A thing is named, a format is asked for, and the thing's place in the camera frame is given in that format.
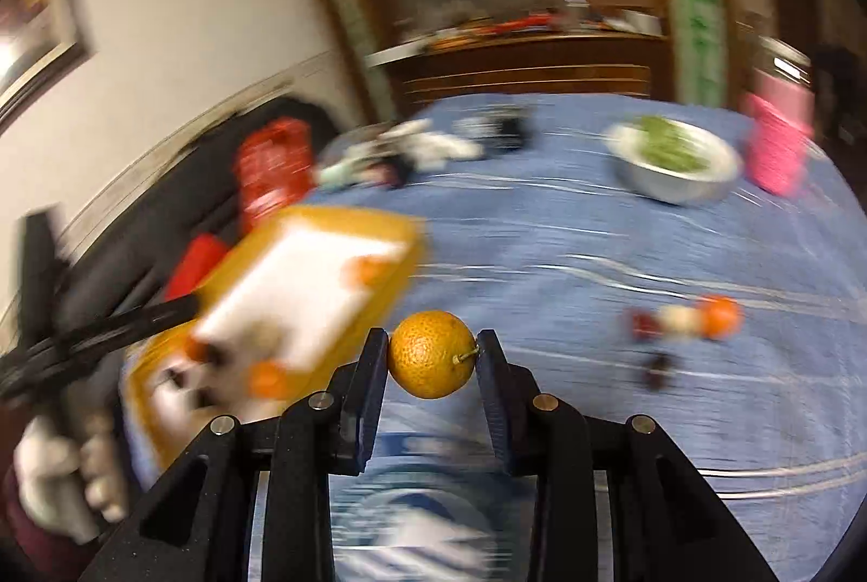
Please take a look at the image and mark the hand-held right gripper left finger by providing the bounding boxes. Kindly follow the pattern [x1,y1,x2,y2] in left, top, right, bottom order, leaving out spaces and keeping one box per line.
[81,326,390,582]

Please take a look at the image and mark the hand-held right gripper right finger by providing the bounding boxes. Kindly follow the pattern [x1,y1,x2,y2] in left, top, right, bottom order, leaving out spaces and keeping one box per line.
[474,328,780,582]

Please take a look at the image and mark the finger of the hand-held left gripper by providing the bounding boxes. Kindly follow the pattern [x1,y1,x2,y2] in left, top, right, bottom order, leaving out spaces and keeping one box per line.
[61,298,200,373]

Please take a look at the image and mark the oval orange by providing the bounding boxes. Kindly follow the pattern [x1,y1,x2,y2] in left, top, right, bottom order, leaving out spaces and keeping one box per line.
[387,311,477,400]

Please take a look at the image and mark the large orange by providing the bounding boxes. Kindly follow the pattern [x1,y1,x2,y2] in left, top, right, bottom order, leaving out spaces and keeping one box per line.
[247,360,292,400]

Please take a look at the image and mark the yellow cardboard box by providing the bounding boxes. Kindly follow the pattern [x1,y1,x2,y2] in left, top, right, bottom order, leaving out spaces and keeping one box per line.
[122,206,428,468]

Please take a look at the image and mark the person's left hand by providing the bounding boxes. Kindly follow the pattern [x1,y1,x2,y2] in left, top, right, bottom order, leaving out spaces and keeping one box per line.
[17,416,130,546]

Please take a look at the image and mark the black sofa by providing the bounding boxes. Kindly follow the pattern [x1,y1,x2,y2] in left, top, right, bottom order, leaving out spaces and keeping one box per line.
[61,94,353,339]

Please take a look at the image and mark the blue plaid tablecloth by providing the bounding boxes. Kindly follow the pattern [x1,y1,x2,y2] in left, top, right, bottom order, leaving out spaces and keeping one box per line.
[122,94,867,582]

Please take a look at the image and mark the red date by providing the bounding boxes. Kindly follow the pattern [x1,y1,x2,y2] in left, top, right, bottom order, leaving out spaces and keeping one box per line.
[630,309,661,342]

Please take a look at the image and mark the small peeled sugarcane piece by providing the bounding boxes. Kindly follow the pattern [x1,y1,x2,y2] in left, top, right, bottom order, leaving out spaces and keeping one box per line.
[660,306,702,339]

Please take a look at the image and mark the red plastic bag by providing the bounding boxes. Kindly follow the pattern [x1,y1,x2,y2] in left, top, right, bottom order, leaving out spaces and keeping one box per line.
[163,118,316,302]

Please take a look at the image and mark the white glove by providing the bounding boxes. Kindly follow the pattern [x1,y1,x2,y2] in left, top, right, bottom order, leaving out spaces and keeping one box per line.
[318,152,380,190]
[383,120,485,173]

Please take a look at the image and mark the black battery box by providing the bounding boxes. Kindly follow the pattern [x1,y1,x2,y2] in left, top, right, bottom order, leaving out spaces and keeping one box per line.
[461,108,533,153]

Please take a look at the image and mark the white bowl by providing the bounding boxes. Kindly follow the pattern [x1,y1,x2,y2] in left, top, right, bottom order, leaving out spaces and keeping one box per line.
[605,116,742,207]

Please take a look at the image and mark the green lettuce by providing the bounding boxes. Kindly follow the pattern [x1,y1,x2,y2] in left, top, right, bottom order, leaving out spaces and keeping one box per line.
[633,116,712,173]

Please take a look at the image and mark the wooden counter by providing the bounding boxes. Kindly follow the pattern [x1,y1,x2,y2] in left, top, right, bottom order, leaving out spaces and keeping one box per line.
[366,30,668,112]

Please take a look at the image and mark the glass jar with pink sleeve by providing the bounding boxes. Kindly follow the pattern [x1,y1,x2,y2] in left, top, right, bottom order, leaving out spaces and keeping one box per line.
[741,36,817,197]

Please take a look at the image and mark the framed wall picture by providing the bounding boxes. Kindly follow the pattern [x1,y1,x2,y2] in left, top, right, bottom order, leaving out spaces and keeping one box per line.
[0,0,92,132]

